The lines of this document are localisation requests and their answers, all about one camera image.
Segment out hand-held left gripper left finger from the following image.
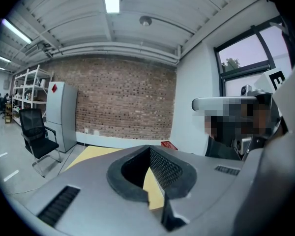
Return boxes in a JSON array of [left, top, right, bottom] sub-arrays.
[[19, 145, 168, 236]]

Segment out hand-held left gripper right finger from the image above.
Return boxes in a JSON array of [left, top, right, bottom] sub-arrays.
[[149, 145, 245, 232]]

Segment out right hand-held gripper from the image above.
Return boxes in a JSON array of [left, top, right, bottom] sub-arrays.
[[191, 68, 293, 161]]

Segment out square wooden table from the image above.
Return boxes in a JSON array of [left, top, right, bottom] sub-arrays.
[[63, 145, 166, 211]]

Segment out red box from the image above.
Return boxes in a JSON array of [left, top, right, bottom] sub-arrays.
[[161, 140, 178, 151]]

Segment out black framed window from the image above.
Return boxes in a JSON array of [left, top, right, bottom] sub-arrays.
[[213, 21, 295, 100]]

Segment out black mesh visitor chair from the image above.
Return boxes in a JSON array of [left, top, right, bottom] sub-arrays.
[[18, 108, 62, 178]]

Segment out grey refrigerator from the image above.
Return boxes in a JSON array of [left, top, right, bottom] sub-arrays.
[[46, 81, 78, 153]]

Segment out round ceiling fixture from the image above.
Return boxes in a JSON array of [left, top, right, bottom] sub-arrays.
[[139, 15, 153, 27]]

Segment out white ceiling pipes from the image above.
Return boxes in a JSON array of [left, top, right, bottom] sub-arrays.
[[49, 44, 181, 64]]

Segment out yellow storage cart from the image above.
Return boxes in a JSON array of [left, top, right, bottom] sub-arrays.
[[4, 103, 13, 124]]

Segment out black swivel chair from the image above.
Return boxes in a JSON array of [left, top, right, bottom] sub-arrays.
[[0, 91, 6, 119]]

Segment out white shelf rack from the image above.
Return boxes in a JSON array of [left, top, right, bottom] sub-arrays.
[[11, 64, 55, 127]]

